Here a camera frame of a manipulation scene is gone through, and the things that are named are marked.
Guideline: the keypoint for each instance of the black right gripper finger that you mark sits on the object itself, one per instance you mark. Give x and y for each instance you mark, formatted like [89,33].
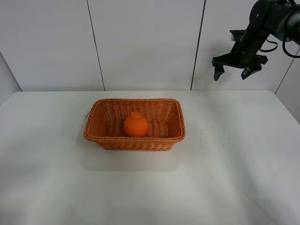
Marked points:
[218,71]
[250,70]

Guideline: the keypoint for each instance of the orange with stem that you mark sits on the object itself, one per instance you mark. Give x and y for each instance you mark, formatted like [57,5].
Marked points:
[135,125]

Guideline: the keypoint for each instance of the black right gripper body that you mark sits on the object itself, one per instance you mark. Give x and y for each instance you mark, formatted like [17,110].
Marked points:
[244,51]

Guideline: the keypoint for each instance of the orange woven wicker basket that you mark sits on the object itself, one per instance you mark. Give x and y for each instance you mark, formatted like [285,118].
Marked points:
[105,121]

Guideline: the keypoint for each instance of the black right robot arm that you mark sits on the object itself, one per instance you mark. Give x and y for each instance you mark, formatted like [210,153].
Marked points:
[280,18]

